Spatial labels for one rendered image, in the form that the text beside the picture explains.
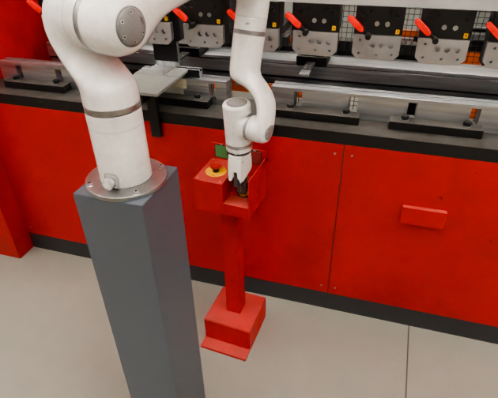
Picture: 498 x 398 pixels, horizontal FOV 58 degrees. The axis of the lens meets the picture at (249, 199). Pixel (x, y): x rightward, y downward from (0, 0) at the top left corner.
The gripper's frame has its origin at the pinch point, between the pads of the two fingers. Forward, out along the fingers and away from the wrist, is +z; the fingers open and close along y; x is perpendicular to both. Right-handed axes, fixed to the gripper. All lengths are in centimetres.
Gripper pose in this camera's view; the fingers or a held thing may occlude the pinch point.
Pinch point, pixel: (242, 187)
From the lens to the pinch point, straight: 151.9
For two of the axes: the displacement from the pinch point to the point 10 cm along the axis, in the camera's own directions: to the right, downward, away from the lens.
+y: -3.5, 6.0, -7.2
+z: 0.5, 7.8, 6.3
